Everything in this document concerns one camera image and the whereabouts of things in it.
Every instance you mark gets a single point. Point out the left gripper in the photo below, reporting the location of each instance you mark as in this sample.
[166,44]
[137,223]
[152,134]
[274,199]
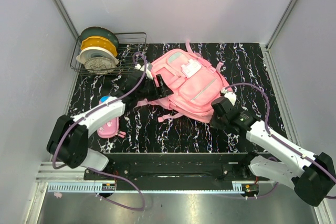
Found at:
[158,93]

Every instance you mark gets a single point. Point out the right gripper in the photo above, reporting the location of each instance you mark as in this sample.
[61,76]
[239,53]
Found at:
[214,123]

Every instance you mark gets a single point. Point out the pink school backpack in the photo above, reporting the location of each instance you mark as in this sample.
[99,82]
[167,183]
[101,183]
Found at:
[194,81]

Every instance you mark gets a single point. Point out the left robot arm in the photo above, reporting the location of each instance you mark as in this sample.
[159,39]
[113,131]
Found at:
[68,143]

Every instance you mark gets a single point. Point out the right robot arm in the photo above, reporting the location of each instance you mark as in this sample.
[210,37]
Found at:
[311,176]

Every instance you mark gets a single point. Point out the speckled beige plate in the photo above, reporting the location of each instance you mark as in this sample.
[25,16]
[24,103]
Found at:
[101,65]

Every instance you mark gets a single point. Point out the pink blue pencil case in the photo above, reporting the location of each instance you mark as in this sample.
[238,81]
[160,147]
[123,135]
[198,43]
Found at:
[110,129]

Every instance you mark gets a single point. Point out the white blue-rimmed plate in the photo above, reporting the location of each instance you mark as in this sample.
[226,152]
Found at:
[95,52]

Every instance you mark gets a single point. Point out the yellow plate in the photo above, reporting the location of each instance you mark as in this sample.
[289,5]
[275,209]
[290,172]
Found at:
[97,41]

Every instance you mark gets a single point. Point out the dark green plate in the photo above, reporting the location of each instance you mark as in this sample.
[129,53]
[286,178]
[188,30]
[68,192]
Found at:
[100,32]

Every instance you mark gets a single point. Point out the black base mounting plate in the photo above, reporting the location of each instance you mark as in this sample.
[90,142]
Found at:
[216,171]

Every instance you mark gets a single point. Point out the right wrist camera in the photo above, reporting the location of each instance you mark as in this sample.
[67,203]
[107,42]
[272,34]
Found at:
[231,96]

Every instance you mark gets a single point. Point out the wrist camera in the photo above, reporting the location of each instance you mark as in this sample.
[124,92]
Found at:
[231,96]
[146,69]

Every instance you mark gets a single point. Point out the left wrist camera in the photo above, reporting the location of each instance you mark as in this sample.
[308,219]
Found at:
[146,69]

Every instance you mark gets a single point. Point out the grey wire dish rack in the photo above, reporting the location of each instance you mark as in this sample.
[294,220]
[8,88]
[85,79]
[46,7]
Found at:
[125,58]

